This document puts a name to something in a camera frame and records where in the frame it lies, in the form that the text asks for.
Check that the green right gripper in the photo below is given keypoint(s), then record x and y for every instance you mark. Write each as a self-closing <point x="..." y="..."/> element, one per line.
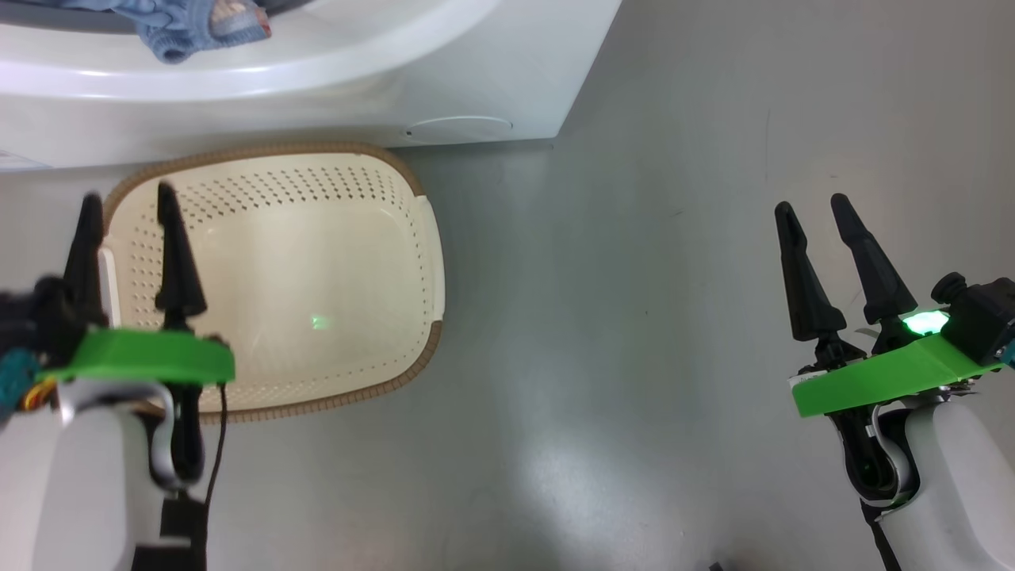
<point x="880" y="381"/>

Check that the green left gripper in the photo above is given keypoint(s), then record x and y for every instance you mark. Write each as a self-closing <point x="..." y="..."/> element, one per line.
<point x="143" y="357"/>

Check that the blue print garment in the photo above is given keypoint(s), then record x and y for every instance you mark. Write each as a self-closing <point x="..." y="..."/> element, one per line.
<point x="182" y="28"/>

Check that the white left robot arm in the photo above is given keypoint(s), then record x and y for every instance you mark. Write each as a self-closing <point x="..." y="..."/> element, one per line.
<point x="71" y="492"/>

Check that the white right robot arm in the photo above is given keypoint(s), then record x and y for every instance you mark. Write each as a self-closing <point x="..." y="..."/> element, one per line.
<point x="951" y="492"/>

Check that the cream perforated laundry basket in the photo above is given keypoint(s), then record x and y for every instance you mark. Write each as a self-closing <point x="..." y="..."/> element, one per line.
<point x="317" y="262"/>

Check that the white front-load washing machine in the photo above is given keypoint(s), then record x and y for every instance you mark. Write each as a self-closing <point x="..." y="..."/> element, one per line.
<point x="476" y="71"/>

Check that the round white filter cover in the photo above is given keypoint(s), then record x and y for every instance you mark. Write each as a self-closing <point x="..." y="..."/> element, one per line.
<point x="460" y="129"/>

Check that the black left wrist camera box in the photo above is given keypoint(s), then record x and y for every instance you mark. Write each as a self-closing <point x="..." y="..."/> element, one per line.
<point x="40" y="317"/>

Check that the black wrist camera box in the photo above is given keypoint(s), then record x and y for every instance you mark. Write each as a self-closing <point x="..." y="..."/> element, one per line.
<point x="983" y="317"/>
<point x="40" y="317"/>

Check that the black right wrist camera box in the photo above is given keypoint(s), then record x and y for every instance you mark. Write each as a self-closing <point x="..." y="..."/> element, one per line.
<point x="983" y="317"/>

